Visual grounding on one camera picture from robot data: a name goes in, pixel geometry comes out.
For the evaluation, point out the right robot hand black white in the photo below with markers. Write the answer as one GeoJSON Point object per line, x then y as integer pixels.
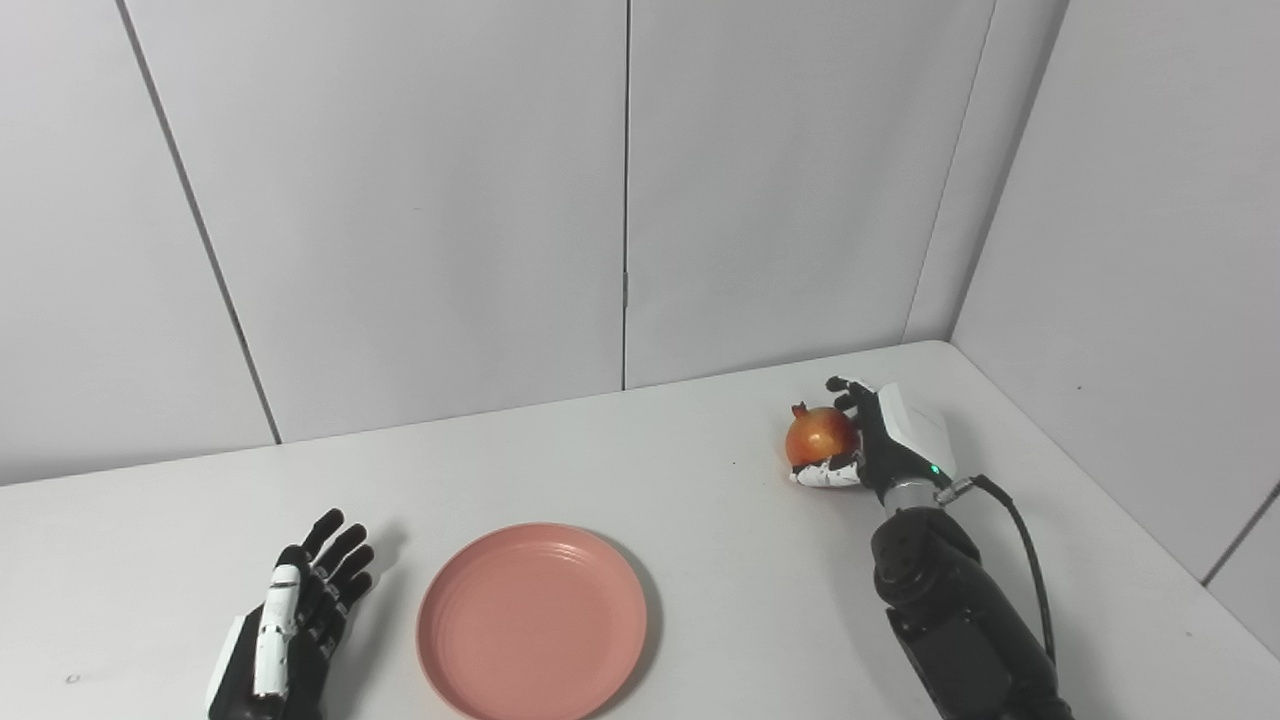
{"type": "Point", "coordinates": [890, 440]}

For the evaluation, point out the pink round plate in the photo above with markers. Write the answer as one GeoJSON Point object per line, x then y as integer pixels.
{"type": "Point", "coordinates": [532, 622]}

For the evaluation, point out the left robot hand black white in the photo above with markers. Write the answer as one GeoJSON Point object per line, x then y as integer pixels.
{"type": "Point", "coordinates": [285, 640]}

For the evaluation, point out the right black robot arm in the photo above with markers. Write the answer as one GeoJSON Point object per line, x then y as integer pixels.
{"type": "Point", "coordinates": [950, 620]}

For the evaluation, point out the red yellow pomegranate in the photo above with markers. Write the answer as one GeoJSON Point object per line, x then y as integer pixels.
{"type": "Point", "coordinates": [820, 435]}

